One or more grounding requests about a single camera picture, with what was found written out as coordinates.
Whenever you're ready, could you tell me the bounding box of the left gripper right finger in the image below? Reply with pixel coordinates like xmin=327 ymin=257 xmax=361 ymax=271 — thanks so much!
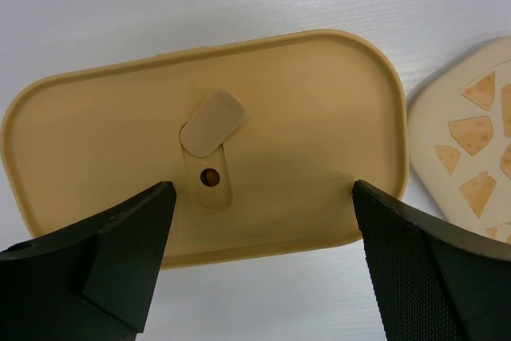
xmin=352 ymin=180 xmax=510 ymax=340

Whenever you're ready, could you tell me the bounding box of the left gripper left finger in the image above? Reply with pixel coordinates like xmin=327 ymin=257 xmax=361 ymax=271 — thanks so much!
xmin=1 ymin=181 xmax=176 ymax=340

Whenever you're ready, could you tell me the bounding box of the patterned beige lunch box lid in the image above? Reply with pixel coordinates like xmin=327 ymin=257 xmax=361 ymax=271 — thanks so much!
xmin=408 ymin=38 xmax=510 ymax=244

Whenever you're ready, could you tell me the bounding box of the orange lunch box lid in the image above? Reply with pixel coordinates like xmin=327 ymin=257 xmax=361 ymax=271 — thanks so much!
xmin=1 ymin=30 xmax=408 ymax=268

